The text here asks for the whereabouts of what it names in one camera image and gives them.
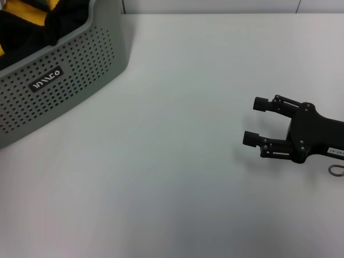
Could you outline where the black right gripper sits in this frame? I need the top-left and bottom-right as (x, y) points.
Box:
(242, 94), (344, 164)

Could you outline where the grey perforated storage basket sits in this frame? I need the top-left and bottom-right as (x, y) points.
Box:
(0, 0), (129, 150)

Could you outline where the black cloth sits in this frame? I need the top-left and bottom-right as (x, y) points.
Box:
(0, 0), (91, 72)

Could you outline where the right gripper cable with plug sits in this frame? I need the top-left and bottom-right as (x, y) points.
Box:
(328, 164), (344, 177)

